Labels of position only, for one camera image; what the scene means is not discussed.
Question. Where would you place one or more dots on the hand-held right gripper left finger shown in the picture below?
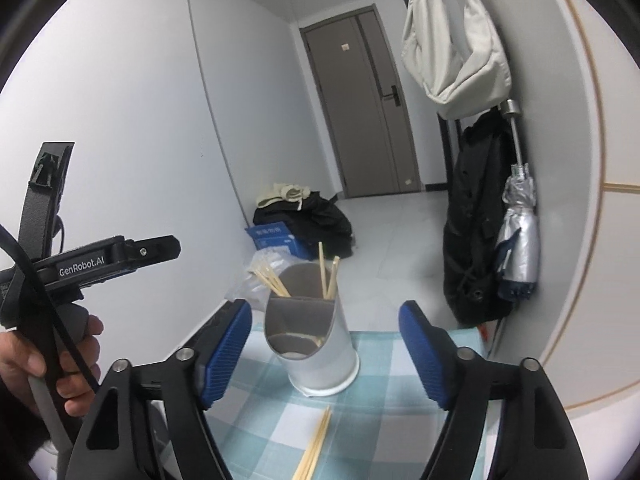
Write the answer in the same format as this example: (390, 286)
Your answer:
(227, 355)

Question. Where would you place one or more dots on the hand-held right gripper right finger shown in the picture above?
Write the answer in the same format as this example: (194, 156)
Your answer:
(425, 355)

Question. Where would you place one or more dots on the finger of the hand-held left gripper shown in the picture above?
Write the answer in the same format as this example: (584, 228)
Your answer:
(155, 249)

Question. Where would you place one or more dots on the white utensil holder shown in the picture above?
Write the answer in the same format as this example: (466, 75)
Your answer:
(330, 355)

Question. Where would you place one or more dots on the white shoulder bag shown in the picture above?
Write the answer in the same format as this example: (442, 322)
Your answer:
(450, 50)

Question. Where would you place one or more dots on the person's left hand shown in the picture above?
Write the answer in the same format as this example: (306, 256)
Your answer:
(20, 355)

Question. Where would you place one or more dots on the clear plastic bag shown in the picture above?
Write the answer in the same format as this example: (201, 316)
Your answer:
(250, 290)

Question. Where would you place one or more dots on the teal checked tablecloth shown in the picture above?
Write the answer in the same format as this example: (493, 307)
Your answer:
(375, 425)

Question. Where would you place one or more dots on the blue cardboard box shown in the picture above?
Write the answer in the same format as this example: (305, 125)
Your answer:
(275, 237)

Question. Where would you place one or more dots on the beige cloth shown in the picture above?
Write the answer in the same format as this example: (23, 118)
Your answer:
(285, 192)

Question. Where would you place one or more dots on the silver folding umbrella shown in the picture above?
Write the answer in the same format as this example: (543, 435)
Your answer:
(522, 240)

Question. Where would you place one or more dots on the black hanging jacket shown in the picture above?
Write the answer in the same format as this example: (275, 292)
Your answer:
(475, 210)

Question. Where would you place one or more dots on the black bag on floor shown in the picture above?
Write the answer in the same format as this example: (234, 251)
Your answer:
(325, 225)

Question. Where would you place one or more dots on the grey-brown door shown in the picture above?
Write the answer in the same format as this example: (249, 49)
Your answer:
(350, 110)

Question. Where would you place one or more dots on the black door lock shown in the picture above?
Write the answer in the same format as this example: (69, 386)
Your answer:
(392, 95)

